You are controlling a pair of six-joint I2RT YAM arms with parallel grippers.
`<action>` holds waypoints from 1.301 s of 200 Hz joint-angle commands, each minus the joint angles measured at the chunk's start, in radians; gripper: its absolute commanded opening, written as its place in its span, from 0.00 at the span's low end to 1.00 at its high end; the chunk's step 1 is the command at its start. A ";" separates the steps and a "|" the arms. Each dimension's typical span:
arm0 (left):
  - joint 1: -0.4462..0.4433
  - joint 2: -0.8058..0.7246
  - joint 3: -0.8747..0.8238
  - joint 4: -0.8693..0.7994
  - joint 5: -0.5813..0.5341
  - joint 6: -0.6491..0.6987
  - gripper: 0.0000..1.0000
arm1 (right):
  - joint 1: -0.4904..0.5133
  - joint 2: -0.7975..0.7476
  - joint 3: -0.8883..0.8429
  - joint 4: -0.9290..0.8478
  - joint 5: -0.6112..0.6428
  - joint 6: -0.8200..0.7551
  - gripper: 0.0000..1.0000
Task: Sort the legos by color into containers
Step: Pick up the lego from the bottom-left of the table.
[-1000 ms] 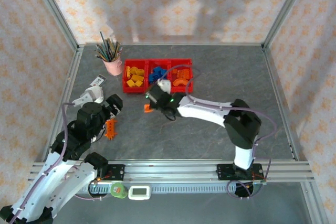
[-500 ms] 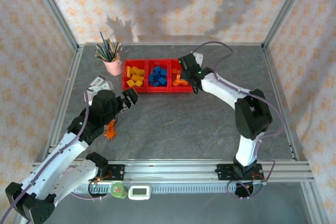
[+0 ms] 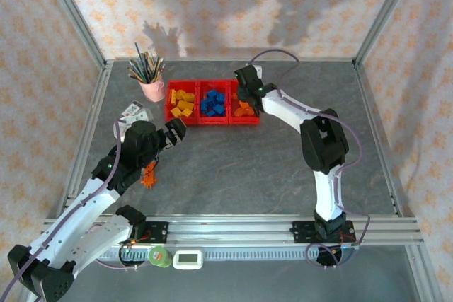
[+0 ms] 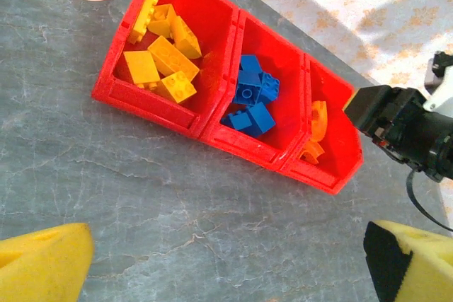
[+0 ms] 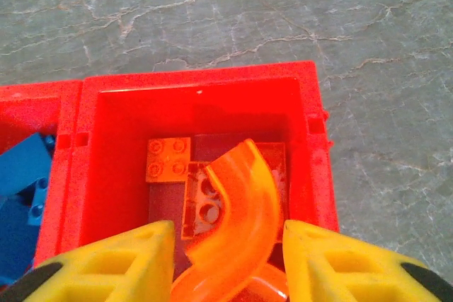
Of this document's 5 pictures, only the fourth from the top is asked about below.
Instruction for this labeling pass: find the red plastic bin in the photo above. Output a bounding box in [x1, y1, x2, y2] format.
[281, 52, 364, 196]
[91, 0, 240, 139]
[200, 8, 309, 172]

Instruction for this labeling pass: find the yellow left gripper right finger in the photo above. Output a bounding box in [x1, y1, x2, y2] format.
[363, 219, 453, 302]

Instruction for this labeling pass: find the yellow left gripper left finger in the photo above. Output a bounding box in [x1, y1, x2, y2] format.
[0, 222, 95, 302]

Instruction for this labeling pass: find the thin black cable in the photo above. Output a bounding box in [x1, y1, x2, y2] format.
[406, 170, 453, 233]

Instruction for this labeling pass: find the yellow lego brick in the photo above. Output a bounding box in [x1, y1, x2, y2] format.
[147, 35, 200, 82]
[147, 3, 178, 40]
[155, 70, 197, 105]
[127, 0, 159, 45]
[122, 50, 161, 90]
[171, 15, 202, 60]

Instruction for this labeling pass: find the orange arch lego piece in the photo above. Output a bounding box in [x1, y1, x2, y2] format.
[298, 140, 326, 165]
[310, 100, 328, 141]

